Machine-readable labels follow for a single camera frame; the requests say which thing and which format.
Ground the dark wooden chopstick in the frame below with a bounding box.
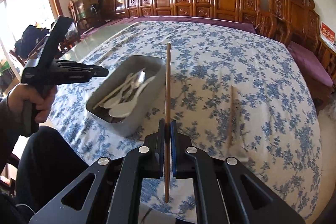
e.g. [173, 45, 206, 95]
[227, 86, 234, 149]
[164, 43, 171, 203]

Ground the carved wooden armchair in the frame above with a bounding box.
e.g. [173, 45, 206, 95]
[256, 0, 333, 100]

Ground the person's left forearm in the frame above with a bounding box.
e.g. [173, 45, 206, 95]
[0, 96, 24, 172]

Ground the light bamboo chopstick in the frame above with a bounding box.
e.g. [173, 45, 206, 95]
[93, 84, 130, 110]

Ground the red gift box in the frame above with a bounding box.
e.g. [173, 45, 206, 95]
[319, 22, 335, 46]

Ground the person's left hand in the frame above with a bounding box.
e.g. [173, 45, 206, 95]
[7, 84, 57, 123]

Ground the white ceramic spoon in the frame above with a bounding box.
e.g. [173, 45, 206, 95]
[108, 84, 147, 118]

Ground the blue floral tablecloth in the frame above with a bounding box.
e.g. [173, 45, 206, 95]
[50, 22, 322, 222]

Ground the grey metal tray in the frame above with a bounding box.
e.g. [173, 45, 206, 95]
[86, 55, 166, 137]

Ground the wooden chair with clothes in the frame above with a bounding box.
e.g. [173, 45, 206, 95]
[8, 24, 82, 67]

